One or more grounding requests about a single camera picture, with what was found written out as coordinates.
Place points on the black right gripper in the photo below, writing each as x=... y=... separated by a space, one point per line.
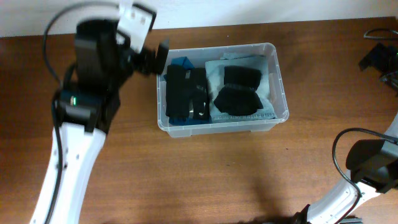
x=377 y=58

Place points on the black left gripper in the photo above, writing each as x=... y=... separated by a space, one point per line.
x=149 y=63

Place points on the teal blue garment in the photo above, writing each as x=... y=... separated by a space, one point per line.
x=183 y=61

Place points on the black garment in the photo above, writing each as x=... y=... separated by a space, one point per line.
x=183 y=93

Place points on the light blue jeans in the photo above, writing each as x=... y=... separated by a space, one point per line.
x=215 y=75

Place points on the dark navy garment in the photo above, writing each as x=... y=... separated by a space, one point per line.
x=238 y=96

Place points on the dark blue jeans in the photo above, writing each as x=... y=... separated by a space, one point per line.
x=226 y=118

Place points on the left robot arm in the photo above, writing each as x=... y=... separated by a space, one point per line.
x=108 y=52

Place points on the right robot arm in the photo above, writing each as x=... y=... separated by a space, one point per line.
x=371 y=170

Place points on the clear plastic storage bin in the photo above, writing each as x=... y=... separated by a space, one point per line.
x=198 y=57

